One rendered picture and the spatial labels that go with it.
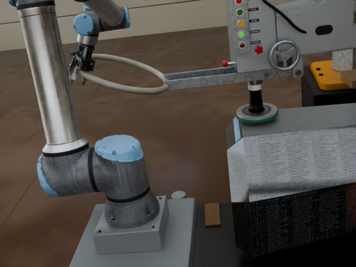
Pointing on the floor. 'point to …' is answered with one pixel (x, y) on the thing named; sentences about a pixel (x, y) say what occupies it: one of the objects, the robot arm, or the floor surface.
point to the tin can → (178, 195)
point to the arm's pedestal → (119, 260)
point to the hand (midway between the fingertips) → (77, 82)
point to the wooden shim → (212, 214)
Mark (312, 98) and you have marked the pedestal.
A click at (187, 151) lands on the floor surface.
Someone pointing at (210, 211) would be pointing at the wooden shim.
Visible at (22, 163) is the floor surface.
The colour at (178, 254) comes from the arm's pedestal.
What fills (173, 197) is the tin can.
